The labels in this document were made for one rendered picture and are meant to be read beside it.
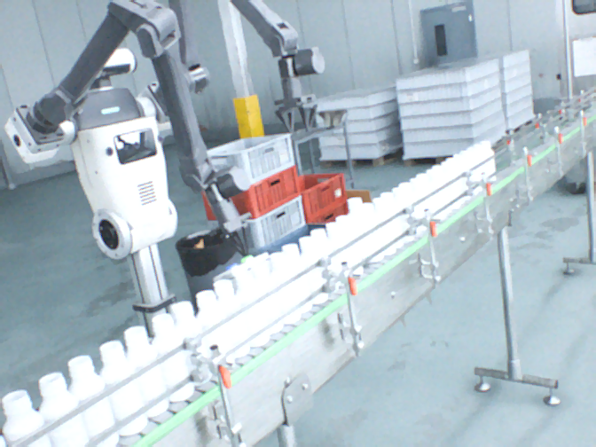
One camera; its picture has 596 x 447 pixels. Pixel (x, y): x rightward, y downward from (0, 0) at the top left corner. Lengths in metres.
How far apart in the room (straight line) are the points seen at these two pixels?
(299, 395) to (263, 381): 0.13
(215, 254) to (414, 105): 5.08
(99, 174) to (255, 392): 0.82
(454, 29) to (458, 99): 4.34
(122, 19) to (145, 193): 0.62
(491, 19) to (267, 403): 11.02
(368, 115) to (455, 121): 1.28
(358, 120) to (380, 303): 7.18
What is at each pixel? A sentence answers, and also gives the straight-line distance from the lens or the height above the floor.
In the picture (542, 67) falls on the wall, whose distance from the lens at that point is 11.87.
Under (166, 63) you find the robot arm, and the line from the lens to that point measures 1.47.
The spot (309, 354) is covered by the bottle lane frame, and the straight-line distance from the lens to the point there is 1.51.
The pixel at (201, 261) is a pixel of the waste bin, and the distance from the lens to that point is 3.72.
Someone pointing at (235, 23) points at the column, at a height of 2.40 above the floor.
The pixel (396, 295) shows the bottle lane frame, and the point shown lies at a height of 0.90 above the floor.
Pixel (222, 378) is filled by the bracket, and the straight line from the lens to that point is 1.21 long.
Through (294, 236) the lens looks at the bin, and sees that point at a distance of 2.48.
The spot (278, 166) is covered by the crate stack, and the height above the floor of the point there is 0.92.
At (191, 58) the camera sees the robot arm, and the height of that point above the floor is 1.64.
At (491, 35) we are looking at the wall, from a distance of 12.10.
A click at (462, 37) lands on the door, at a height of 1.48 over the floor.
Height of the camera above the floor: 1.59
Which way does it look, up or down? 14 degrees down
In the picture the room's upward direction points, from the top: 10 degrees counter-clockwise
